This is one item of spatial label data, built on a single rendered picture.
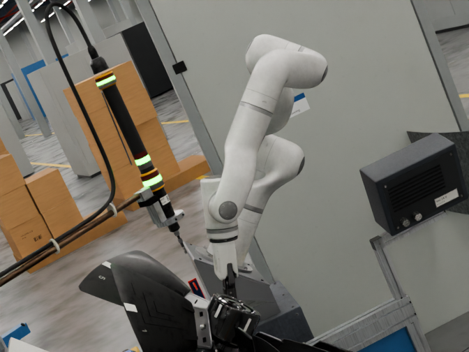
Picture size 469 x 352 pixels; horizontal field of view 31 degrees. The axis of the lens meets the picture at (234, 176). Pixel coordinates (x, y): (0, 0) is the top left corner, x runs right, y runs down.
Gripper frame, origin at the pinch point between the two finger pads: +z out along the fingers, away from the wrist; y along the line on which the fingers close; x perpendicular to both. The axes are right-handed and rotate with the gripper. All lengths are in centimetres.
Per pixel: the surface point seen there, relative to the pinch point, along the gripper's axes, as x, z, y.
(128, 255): -25.2, -16.3, 7.6
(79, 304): -45, 130, -498
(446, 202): 68, -13, -11
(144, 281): -25, -18, 43
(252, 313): -0.4, -3.7, 30.4
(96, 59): -27, -64, 24
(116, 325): -20, 123, -395
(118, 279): -30, -21, 48
